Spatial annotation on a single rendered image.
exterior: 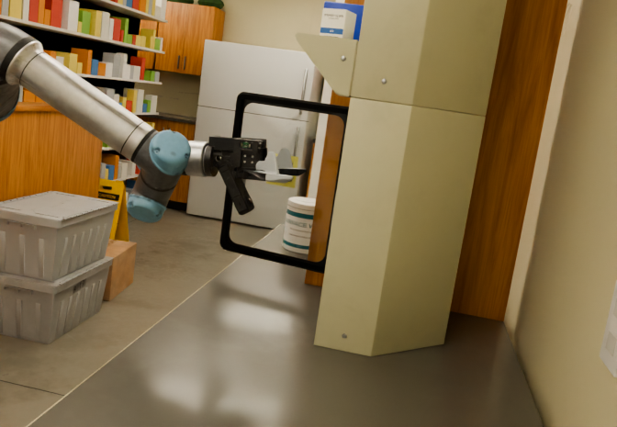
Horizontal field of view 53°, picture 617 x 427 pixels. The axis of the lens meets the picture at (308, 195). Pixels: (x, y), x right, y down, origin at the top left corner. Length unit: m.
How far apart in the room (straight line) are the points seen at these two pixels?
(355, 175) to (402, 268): 0.20
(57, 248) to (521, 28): 2.43
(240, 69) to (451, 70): 5.17
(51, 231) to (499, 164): 2.29
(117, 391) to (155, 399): 0.06
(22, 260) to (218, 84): 3.48
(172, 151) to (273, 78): 5.05
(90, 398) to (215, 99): 5.49
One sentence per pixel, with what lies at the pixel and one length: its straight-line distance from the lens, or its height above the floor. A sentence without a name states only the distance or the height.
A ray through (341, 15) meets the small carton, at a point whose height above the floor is 1.56.
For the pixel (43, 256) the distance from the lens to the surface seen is 3.28.
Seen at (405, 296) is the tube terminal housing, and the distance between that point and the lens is 1.20.
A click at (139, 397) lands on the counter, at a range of 0.98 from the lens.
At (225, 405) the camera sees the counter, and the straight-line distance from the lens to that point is 0.97.
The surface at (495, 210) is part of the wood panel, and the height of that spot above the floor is 1.20.
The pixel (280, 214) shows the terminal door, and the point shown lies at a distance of 1.50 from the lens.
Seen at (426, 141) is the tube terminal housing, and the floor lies 1.35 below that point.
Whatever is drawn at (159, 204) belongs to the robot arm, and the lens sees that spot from 1.26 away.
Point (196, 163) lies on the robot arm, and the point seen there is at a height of 1.23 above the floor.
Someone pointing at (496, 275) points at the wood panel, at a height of 1.05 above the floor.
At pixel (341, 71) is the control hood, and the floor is 1.45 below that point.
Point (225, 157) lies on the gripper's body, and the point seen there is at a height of 1.25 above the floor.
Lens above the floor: 1.40
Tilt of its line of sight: 9 degrees down
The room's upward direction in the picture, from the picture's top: 8 degrees clockwise
